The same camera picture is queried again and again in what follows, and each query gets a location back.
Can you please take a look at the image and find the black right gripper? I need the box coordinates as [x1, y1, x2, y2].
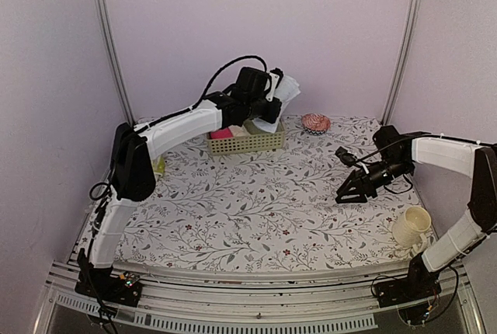
[336, 156, 412, 204]

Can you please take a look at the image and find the light blue towel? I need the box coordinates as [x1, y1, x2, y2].
[252, 75, 301, 134]

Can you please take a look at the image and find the green white small packet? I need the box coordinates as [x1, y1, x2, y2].
[152, 155, 165, 178]

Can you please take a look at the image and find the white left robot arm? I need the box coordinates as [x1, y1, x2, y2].
[75, 67, 283, 307]

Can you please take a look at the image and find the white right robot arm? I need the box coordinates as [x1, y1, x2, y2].
[335, 125, 496, 308]

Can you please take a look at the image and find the cream rolled towel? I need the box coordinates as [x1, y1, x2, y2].
[229, 125, 250, 137]

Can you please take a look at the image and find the pink rolled towel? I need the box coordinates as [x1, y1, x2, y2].
[210, 127, 233, 140]

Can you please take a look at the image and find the green perforated plastic basket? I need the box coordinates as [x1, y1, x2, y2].
[207, 120, 285, 155]

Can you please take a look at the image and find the blue patterned bowl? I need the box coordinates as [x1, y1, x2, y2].
[304, 127, 328, 136]

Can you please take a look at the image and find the cream ribbed mug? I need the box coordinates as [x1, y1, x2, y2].
[391, 206, 432, 255]

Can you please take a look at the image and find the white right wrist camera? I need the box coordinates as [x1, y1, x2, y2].
[335, 147, 369, 172]

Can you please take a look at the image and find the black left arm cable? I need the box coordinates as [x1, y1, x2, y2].
[196, 54, 269, 110]

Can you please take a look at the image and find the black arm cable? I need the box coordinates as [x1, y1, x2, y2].
[384, 176, 415, 195]
[196, 54, 269, 110]

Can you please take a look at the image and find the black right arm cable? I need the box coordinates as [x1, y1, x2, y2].
[384, 176, 415, 195]

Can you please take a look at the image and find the left aluminium frame post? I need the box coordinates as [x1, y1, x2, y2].
[94, 0, 135, 124]

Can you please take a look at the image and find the aluminium frame post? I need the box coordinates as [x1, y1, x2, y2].
[94, 0, 135, 124]
[381, 0, 422, 125]

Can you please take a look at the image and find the right aluminium frame post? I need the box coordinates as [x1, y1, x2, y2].
[381, 0, 422, 125]

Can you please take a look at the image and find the aluminium front rail base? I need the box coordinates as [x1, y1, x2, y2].
[33, 260, 486, 333]

